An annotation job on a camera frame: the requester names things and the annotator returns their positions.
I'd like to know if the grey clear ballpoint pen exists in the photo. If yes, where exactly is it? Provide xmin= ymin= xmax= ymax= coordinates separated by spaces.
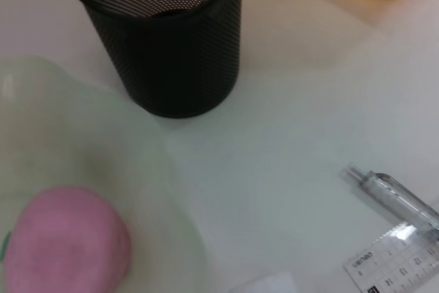
xmin=342 ymin=161 xmax=439 ymax=239

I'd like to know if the pink peach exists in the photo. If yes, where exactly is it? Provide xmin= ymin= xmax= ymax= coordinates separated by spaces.
xmin=1 ymin=185 xmax=133 ymax=293

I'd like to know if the clear plastic ruler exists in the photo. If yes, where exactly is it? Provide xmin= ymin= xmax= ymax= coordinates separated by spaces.
xmin=342 ymin=220 xmax=439 ymax=293

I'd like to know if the black mesh pen holder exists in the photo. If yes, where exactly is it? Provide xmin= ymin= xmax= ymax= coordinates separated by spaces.
xmin=60 ymin=0 xmax=244 ymax=119

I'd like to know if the translucent green fruit plate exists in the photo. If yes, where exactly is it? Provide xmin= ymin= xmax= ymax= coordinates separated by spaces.
xmin=0 ymin=54 xmax=214 ymax=293

